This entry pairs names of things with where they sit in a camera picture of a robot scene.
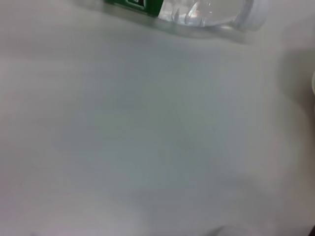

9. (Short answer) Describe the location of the clear green-label water bottle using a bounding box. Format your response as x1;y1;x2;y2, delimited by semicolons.
103;0;268;33

